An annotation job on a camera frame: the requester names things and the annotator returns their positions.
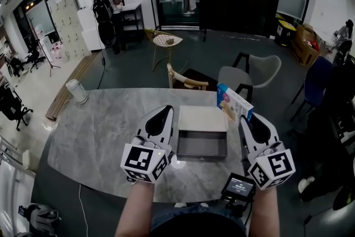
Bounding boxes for small black display screen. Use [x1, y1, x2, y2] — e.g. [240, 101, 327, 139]
[220, 172, 256, 217]

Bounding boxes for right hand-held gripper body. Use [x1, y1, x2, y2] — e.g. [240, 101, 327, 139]
[244, 140, 296, 191]

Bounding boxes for person's blue jeans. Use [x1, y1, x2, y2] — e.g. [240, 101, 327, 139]
[151, 202, 247, 231]

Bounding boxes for wooden armchair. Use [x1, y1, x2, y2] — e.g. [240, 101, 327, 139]
[166, 63, 209, 91]

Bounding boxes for black clothes rack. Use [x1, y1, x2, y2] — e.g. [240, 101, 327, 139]
[146, 0, 207, 42]

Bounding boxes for person's black shirt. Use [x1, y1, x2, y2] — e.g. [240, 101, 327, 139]
[151, 212, 247, 237]

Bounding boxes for white cable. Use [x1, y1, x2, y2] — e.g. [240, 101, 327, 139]
[78, 183, 89, 237]

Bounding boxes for cardboard box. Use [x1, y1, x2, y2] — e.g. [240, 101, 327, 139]
[291, 23, 324, 67]

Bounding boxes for blue white carton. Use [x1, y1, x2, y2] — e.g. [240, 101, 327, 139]
[216, 83, 255, 123]

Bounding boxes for person's right forearm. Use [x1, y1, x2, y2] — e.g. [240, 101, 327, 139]
[248, 187, 281, 237]

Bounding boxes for grey box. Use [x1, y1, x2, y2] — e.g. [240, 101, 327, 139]
[176, 104, 230, 162]

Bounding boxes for person's left forearm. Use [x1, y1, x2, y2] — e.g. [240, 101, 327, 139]
[115, 181, 155, 237]

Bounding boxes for grey chair black legs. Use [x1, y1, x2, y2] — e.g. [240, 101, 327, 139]
[217, 52, 282, 103]

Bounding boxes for grey backpack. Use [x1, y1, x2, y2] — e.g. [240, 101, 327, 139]
[18, 202, 62, 237]

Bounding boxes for white cabinet stack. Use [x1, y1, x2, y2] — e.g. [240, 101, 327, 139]
[71, 0, 106, 51]

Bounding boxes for white locker cabinet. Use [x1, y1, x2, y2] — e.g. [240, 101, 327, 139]
[47, 0, 92, 60]

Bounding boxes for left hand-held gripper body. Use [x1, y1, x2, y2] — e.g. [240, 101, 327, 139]
[120, 134, 175, 184]

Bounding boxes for yellow black bin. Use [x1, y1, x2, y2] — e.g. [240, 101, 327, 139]
[274, 19, 297, 48]

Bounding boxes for black office chair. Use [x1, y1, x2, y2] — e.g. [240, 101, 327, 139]
[24, 36, 47, 73]
[0, 82, 34, 132]

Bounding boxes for blue chair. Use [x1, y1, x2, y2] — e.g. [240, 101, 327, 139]
[290, 55, 333, 123]

